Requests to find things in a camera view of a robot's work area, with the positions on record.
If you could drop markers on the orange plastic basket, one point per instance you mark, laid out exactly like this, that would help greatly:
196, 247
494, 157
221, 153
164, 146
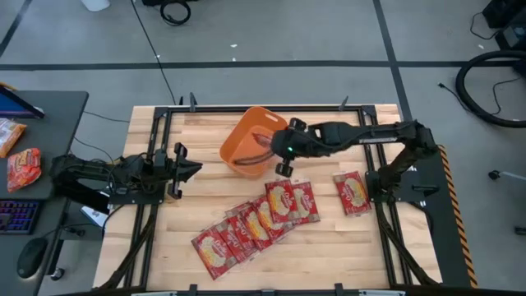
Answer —
242, 140

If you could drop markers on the thin dark curved strip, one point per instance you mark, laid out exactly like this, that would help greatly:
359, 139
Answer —
254, 161

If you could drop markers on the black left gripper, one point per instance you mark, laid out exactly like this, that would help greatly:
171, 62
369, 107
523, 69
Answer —
174, 170

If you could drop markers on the monitor with blue screen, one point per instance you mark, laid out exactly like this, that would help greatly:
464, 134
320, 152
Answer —
16, 107

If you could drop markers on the black desk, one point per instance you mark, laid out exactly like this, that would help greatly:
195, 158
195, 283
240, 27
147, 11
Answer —
53, 123

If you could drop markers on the black caster wheel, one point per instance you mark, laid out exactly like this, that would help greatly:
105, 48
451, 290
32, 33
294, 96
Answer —
57, 274

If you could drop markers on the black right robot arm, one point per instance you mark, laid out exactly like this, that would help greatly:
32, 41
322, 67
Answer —
382, 133

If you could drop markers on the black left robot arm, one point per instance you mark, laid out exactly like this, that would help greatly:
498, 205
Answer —
82, 168

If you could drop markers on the black backlit keyboard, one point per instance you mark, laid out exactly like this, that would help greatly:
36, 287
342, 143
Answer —
18, 215

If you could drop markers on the black computer mouse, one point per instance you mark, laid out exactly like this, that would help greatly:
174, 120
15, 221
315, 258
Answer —
32, 257

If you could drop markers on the orange red snack bag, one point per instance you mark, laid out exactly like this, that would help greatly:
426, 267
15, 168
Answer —
24, 169

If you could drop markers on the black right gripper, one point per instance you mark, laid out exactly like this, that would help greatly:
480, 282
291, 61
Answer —
287, 141

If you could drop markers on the orange white snack bag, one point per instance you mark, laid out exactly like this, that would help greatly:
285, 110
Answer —
10, 135

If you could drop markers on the white card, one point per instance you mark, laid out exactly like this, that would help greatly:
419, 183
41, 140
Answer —
93, 215

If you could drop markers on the black platform with hazard stripe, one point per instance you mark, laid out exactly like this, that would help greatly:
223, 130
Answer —
444, 230

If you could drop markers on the black aluminium table frame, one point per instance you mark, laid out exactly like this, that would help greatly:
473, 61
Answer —
263, 109

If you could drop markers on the grey chair leg with caster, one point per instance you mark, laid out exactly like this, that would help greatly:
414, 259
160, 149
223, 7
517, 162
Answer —
493, 175

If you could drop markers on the black equipment case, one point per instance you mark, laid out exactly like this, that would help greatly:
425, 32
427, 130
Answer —
509, 24

